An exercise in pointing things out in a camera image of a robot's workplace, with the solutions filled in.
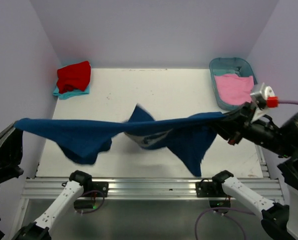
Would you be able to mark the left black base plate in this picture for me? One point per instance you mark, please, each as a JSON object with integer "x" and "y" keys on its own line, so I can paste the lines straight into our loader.
{"x": 100, "y": 186}

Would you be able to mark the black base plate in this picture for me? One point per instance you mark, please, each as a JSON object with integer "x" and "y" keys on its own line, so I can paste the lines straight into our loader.
{"x": 207, "y": 188}
{"x": 100, "y": 186}

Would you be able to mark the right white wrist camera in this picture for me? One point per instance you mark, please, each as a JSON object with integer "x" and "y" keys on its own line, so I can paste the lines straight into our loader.
{"x": 263, "y": 97}

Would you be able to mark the teal folded t-shirt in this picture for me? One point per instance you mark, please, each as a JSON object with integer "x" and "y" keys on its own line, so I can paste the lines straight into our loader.
{"x": 70, "y": 94}

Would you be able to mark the navy blue t-shirt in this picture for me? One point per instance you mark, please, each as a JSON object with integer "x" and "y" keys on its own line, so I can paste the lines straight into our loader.
{"x": 82, "y": 140}

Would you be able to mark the aluminium mounting rail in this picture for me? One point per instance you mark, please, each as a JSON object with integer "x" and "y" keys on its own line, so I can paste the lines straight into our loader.
{"x": 153, "y": 188}

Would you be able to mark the red folded t-shirt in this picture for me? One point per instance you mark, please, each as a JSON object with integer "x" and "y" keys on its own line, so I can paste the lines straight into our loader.
{"x": 74, "y": 77}

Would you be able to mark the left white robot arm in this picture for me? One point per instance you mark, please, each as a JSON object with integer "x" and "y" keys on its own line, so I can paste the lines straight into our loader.
{"x": 42, "y": 227}

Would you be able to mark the teal t-shirt in basket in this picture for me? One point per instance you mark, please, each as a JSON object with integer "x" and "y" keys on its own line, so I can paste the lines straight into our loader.
{"x": 226, "y": 70}

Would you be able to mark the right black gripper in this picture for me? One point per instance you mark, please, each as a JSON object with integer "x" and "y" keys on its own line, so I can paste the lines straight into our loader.
{"x": 234, "y": 122}

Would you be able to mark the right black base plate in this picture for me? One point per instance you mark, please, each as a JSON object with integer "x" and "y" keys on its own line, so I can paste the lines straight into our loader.
{"x": 207, "y": 188}

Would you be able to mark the pink t-shirt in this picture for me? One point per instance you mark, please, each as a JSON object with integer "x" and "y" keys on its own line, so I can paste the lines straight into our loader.
{"x": 234, "y": 89}

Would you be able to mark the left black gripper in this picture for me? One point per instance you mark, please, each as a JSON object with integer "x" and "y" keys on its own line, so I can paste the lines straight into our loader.
{"x": 5, "y": 151}

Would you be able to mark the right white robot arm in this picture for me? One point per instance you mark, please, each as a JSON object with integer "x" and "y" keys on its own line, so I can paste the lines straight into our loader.
{"x": 263, "y": 197}

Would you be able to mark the teal plastic basket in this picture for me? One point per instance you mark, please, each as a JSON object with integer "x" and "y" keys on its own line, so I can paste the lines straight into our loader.
{"x": 222, "y": 62}

